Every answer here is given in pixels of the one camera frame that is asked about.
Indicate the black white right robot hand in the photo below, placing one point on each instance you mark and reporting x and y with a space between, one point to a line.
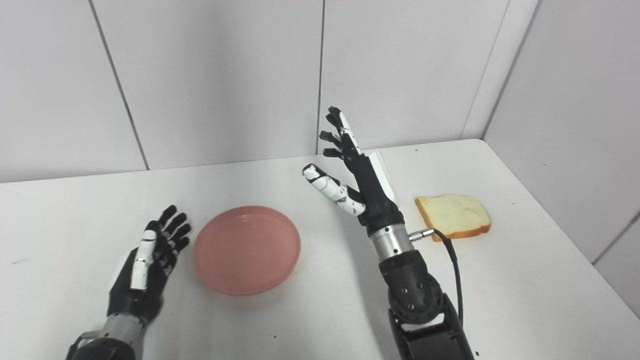
372 190

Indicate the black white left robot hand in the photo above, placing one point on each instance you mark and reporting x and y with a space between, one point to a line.
150 270

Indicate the slice of white bread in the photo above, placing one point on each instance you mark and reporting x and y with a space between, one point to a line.
457 215

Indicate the pink round plate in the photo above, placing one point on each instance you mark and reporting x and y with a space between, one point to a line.
247 250

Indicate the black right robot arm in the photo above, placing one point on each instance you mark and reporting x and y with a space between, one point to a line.
415 290

